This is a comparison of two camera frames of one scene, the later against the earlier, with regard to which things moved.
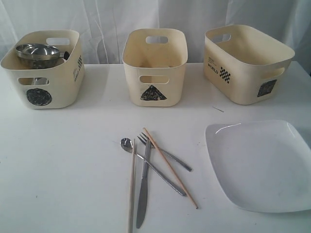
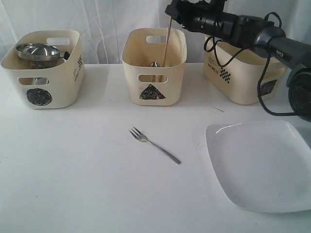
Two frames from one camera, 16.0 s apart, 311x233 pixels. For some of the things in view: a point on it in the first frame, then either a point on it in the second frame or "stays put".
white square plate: x=262 y=166 stays put
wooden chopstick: x=170 y=167 to x=167 y=43
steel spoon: x=126 y=143 to x=155 y=64
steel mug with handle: x=66 y=55 stays put
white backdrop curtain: x=101 y=24 stays put
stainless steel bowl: x=37 y=56 stays put
